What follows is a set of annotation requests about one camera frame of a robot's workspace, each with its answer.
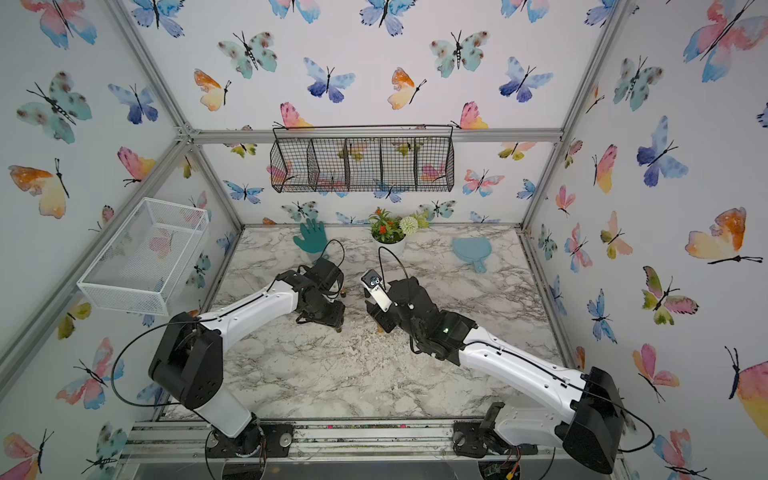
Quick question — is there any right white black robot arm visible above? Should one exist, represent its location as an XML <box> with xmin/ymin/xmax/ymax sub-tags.
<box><xmin>361</xmin><ymin>270</ymin><xmax>632</xmax><ymax>475</ymax></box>

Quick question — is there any potted flower plant white pot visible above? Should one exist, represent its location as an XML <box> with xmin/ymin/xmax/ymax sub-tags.
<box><xmin>368</xmin><ymin>208</ymin><xmax>429</xmax><ymax>256</ymax></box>

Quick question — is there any aluminium front rail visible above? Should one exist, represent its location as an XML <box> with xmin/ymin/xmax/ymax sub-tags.
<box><xmin>120</xmin><ymin>417</ymin><xmax>553</xmax><ymax>465</ymax></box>

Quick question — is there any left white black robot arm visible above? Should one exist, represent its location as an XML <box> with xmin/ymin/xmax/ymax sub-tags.
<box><xmin>148</xmin><ymin>259</ymin><xmax>345</xmax><ymax>454</ymax></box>

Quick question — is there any green rubber glove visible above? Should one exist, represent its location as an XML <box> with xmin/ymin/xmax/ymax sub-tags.
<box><xmin>293</xmin><ymin>219</ymin><xmax>328</xmax><ymax>259</ymax></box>

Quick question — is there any black wire wall basket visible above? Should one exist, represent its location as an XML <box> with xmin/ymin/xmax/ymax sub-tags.
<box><xmin>268</xmin><ymin>124</ymin><xmax>455</xmax><ymax>194</ymax></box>

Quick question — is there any white mesh wall basket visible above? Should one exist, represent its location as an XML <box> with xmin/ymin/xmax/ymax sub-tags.
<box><xmin>77</xmin><ymin>197</ymin><xmax>209</xmax><ymax>316</ymax></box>

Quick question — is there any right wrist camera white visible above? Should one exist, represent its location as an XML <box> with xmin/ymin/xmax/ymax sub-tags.
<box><xmin>361</xmin><ymin>269</ymin><xmax>392</xmax><ymax>312</ymax></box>

